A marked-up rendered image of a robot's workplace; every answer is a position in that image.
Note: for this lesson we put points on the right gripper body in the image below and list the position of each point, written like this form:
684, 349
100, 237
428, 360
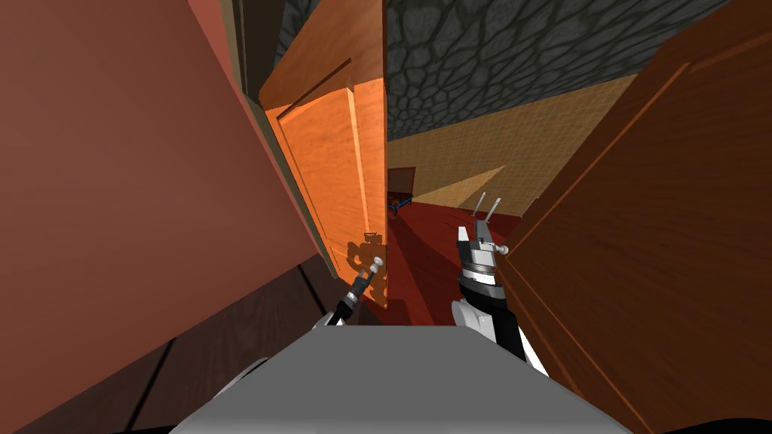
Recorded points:
482, 232

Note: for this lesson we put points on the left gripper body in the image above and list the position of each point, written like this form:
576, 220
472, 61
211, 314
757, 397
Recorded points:
362, 282

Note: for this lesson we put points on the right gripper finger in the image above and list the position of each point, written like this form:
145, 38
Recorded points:
493, 209
479, 205

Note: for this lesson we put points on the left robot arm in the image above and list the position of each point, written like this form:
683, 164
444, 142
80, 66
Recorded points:
344, 306

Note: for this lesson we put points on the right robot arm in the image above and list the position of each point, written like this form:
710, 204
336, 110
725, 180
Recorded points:
490, 313

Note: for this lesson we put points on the silver round door knob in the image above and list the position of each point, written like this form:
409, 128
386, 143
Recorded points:
502, 248
377, 263

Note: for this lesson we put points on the blue framed furniture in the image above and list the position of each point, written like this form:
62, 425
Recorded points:
399, 204

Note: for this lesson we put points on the dark brown door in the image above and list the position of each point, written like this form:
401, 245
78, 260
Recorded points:
401, 179

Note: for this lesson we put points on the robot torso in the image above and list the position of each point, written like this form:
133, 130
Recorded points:
398, 386

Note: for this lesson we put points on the orange wooden door leaf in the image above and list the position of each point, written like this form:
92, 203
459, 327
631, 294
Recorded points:
329, 157

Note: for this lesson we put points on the brown wooden door leaf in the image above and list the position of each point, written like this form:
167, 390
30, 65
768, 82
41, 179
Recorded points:
651, 241

